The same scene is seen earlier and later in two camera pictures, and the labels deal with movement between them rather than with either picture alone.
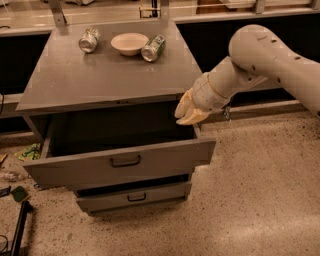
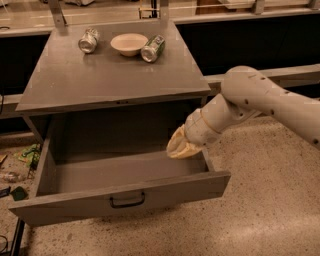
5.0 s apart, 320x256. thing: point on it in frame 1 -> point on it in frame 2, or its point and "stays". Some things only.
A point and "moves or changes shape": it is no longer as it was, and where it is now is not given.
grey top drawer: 78,153 moves or changes shape
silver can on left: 88,42 stays
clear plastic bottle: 15,175 stays
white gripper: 204,93 -> 197,130
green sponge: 19,193 stays
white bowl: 130,43 stays
